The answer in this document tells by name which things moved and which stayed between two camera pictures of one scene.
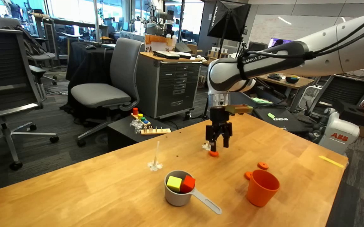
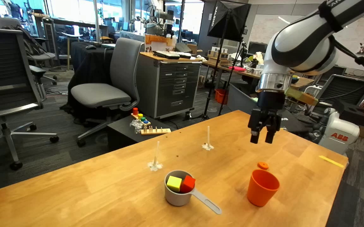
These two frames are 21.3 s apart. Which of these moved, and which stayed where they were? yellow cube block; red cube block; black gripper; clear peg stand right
Moved: black gripper
Stayed: clear peg stand right; red cube block; yellow cube block
